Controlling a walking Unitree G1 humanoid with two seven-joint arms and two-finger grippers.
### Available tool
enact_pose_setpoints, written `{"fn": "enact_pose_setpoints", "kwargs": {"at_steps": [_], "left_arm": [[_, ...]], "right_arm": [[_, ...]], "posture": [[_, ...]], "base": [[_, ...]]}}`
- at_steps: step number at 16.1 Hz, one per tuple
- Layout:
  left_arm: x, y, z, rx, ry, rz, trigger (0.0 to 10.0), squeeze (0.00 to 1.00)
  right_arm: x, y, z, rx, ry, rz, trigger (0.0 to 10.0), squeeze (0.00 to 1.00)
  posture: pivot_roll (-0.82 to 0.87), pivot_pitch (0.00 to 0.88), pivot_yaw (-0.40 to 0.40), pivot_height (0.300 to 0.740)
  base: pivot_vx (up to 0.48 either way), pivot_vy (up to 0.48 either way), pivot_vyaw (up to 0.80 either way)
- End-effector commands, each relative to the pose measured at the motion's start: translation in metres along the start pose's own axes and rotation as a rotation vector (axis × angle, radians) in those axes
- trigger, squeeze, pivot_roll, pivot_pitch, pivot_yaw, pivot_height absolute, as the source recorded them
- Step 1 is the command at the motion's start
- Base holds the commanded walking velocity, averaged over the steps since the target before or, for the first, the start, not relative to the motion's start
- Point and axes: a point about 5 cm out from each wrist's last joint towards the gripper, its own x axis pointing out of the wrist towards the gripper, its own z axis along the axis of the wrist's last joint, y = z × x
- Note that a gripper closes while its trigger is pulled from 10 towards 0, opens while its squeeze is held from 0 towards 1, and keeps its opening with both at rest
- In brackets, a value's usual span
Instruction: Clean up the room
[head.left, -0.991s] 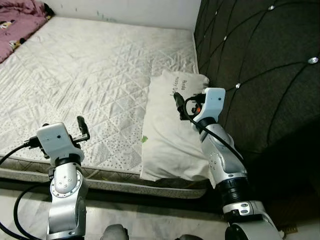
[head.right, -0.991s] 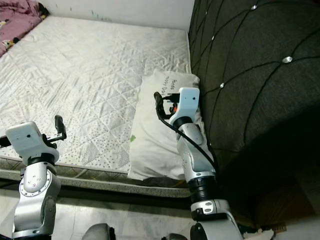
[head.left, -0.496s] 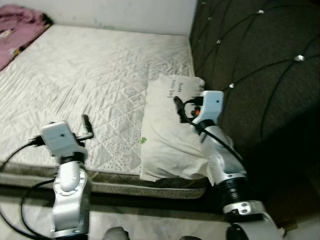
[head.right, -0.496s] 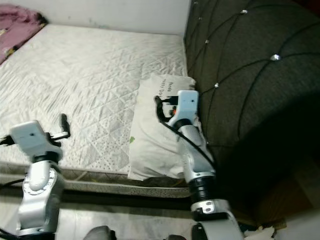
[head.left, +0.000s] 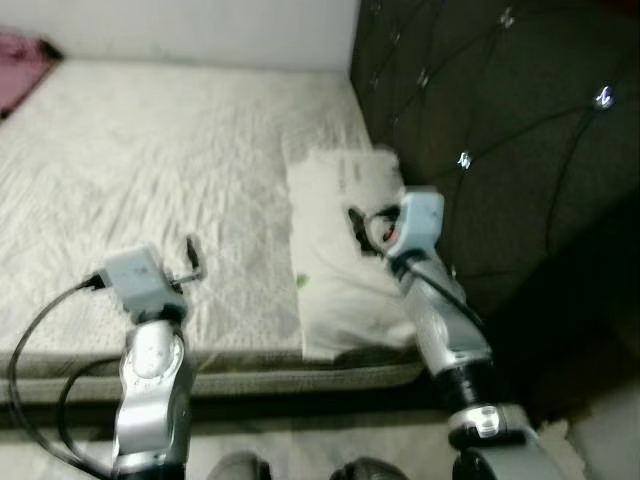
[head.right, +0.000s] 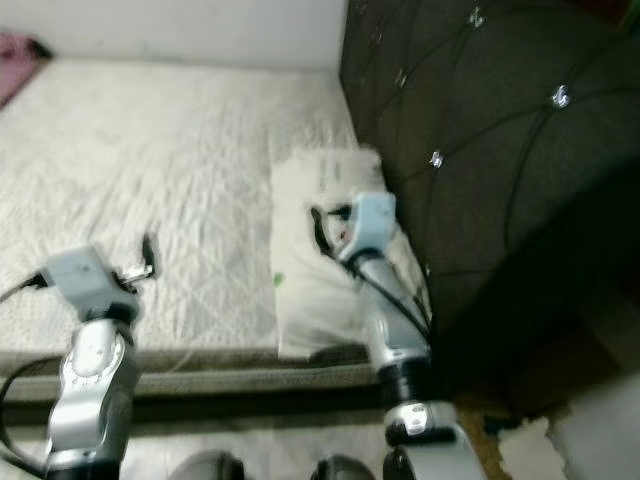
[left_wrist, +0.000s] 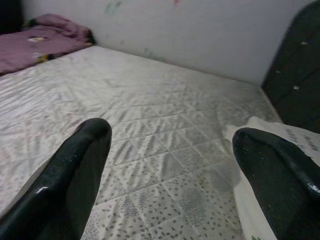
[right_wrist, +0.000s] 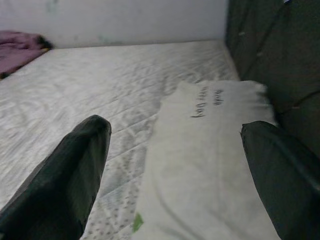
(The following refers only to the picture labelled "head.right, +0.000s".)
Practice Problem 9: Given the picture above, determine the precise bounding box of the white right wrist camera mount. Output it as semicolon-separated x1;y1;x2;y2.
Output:
343;190;401;266

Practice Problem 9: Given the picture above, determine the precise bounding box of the dark tufted headboard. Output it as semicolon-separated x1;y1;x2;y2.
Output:
338;0;640;401

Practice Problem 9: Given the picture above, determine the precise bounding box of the silver left robot leg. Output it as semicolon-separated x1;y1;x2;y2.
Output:
165;450;246;480

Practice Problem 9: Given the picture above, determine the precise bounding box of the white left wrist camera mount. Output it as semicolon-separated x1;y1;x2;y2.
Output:
43;245;139;323

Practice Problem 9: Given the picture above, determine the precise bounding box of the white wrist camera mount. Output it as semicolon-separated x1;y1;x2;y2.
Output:
343;190;401;266
43;245;139;323

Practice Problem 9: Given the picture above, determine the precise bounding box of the white quilted mattress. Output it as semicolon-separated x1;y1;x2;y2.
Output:
0;55;421;403

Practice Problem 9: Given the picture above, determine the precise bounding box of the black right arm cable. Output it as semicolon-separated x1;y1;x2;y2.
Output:
355;262;436;336

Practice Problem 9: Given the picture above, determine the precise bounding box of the pink cartoon print blanket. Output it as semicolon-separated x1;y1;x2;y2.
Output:
0;30;52;110

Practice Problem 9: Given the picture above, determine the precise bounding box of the silver right robot leg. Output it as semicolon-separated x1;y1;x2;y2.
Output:
310;455;379;480

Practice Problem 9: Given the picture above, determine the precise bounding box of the white pillow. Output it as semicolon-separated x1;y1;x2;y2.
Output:
270;148;431;362

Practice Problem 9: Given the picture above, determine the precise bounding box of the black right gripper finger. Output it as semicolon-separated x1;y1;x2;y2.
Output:
309;204;333;259

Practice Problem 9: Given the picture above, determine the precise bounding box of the silver robot leg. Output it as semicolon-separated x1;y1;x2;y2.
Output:
310;455;379;480
165;450;246;480

